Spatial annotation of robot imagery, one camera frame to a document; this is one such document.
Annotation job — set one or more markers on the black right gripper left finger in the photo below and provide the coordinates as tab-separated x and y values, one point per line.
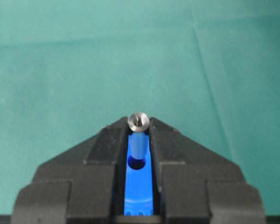
83	185

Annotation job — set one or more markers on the small silver metal shaft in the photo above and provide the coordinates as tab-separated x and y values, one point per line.
139	123

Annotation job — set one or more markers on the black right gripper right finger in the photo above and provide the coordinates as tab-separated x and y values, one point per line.
197	185

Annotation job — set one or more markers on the green cloth mat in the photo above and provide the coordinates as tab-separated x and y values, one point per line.
209	68

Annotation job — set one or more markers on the blue plastic gear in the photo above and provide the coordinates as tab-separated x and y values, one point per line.
138	199

